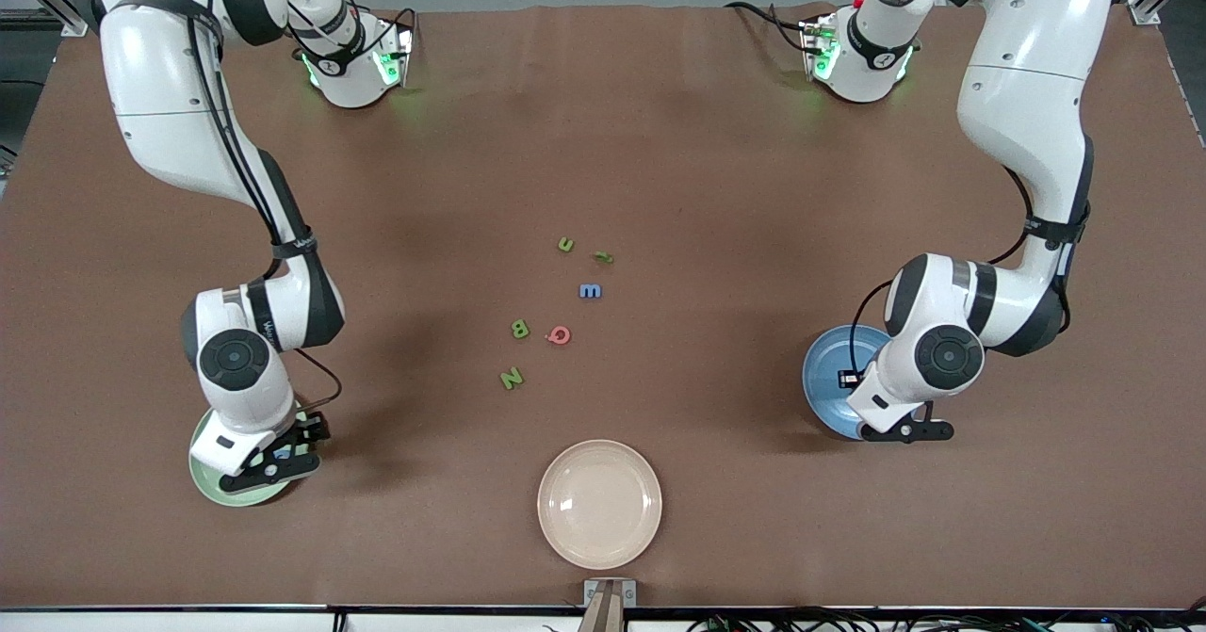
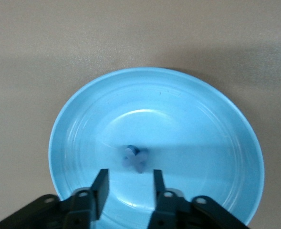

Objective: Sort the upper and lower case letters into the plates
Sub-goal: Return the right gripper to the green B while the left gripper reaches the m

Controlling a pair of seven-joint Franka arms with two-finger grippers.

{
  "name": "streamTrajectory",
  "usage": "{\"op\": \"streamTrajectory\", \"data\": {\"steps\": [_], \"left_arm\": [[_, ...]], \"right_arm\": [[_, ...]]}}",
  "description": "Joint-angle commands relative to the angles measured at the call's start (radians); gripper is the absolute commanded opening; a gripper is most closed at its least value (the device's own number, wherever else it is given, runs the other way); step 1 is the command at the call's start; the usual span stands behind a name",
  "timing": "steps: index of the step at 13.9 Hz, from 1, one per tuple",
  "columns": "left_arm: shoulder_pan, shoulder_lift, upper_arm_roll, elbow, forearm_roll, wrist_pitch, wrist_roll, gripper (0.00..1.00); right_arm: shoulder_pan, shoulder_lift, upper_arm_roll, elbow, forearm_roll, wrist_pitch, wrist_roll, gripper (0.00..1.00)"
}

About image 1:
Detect black right base cable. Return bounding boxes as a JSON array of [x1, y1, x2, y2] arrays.
[[372, 6, 417, 63]]

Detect brown table cover sheet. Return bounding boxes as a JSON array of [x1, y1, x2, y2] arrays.
[[0, 3, 1206, 609]]

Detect grey metal mount bracket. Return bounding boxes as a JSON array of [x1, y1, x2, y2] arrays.
[[583, 579, 637, 608]]

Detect black left base cable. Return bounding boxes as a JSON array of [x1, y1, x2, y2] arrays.
[[724, 0, 811, 54]]

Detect cream plate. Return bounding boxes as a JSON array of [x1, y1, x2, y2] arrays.
[[537, 439, 663, 571]]

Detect black base cable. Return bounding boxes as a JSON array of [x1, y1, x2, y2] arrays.
[[724, 0, 811, 54], [372, 6, 417, 63]]

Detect blue plate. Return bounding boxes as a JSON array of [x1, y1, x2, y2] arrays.
[[803, 324, 894, 442]]

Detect tan camera post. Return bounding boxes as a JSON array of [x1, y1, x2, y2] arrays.
[[577, 583, 630, 632]]

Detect tangled black cables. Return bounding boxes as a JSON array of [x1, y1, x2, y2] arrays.
[[683, 607, 1206, 632]]

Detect green plate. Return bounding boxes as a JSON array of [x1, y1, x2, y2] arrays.
[[188, 404, 312, 509]]

